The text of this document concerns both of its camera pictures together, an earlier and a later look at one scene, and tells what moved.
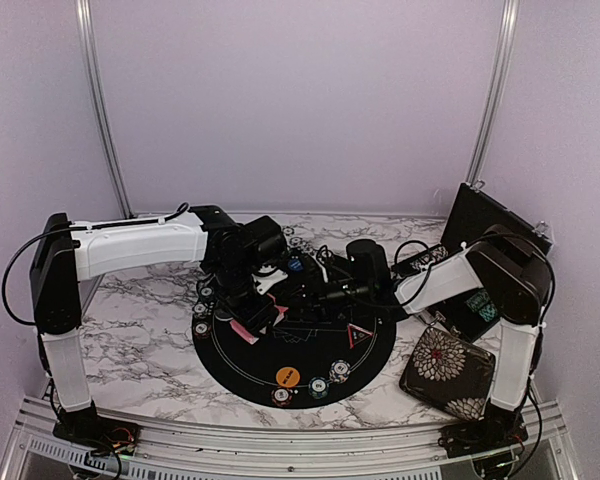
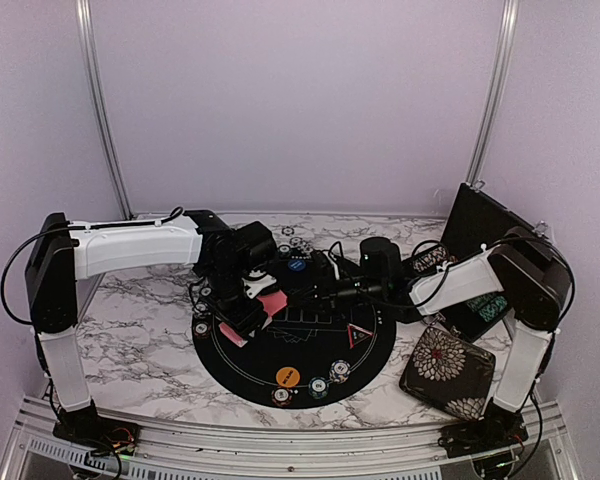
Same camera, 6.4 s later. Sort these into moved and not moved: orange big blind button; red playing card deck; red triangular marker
Moved: red playing card deck
Not moved: red triangular marker; orange big blind button
